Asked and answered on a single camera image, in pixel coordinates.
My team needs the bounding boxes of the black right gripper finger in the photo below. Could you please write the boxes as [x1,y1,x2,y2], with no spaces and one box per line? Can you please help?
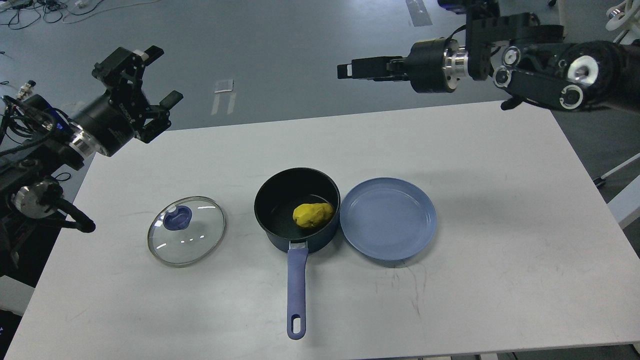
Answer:
[337,55,407,81]

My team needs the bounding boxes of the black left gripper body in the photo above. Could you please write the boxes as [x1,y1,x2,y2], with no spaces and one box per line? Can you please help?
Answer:
[70,95,147,157]

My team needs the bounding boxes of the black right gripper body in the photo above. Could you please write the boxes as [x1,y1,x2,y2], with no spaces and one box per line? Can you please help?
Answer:
[403,38,451,94]

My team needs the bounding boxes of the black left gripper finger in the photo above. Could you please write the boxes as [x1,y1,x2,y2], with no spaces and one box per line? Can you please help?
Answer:
[91,45,165,116]
[134,90,184,144]

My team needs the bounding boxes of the glass pot lid blue knob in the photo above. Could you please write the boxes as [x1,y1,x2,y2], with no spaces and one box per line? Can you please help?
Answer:
[146,195,227,267]

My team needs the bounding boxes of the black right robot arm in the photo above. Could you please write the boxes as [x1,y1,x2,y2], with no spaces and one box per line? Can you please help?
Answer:
[336,0,639,114]

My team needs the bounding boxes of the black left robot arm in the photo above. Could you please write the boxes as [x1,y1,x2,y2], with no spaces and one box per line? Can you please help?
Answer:
[0,46,183,276]

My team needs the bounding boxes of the dark blue saucepan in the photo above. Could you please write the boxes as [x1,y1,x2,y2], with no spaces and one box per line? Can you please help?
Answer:
[253,167,341,340]

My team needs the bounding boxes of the blue plate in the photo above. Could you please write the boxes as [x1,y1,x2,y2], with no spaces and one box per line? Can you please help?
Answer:
[339,177,439,262]

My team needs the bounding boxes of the white office chair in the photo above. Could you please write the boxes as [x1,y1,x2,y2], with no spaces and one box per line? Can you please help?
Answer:
[605,0,640,45]

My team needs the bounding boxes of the black cables on floor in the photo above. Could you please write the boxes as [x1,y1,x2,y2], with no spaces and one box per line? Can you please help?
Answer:
[0,0,166,33]

